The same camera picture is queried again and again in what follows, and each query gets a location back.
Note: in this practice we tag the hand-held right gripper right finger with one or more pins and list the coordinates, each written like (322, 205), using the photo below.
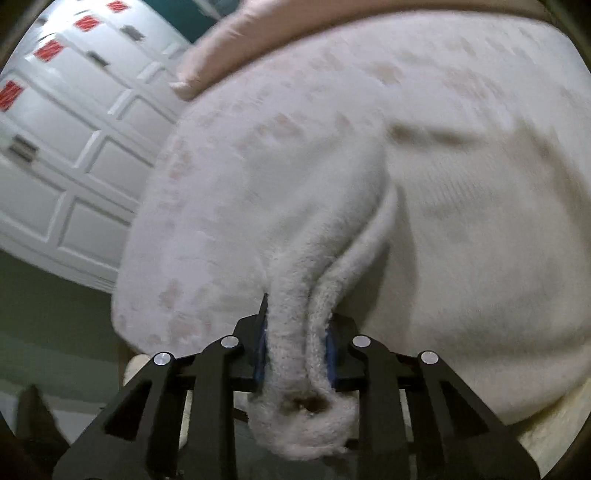
(330, 360)

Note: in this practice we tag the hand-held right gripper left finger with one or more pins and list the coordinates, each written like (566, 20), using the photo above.
(261, 355)

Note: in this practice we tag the white panelled wardrobe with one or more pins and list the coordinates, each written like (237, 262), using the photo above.
(69, 115)

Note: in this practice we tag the pink duvet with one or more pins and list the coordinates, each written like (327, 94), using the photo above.
(240, 41)

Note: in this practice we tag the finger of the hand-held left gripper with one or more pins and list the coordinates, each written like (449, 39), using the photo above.
(37, 424)

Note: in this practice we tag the cream knit sweater black hearts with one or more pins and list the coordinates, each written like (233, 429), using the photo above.
(461, 254)

